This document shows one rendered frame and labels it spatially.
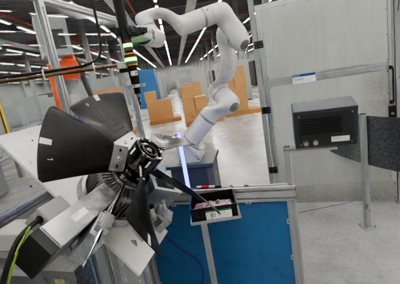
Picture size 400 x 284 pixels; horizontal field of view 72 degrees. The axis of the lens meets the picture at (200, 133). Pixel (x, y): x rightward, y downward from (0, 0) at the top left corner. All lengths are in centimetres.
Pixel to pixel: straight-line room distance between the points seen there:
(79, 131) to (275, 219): 106
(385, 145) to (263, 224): 125
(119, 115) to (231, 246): 96
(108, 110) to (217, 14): 67
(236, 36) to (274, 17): 137
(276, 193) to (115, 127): 84
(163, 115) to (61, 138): 957
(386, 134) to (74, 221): 212
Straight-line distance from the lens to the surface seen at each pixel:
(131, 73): 108
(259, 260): 169
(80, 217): 90
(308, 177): 300
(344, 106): 131
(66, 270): 123
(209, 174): 173
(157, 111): 1040
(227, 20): 144
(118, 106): 117
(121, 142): 109
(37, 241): 82
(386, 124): 240
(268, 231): 158
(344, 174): 304
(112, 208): 92
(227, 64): 157
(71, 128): 91
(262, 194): 146
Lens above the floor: 145
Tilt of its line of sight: 11 degrees down
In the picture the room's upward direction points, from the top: 10 degrees counter-clockwise
